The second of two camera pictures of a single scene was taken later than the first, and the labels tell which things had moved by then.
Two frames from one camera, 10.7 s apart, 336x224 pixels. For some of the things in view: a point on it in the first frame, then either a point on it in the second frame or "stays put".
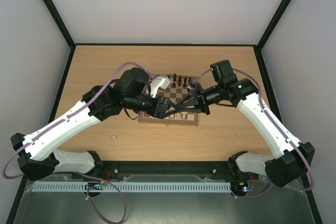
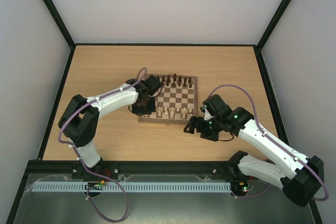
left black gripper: x=161 y=104 to x=137 y=112
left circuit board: x=95 y=186 stays put
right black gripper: x=202 y=101 to x=200 y=127
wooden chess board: x=177 y=91 stays put
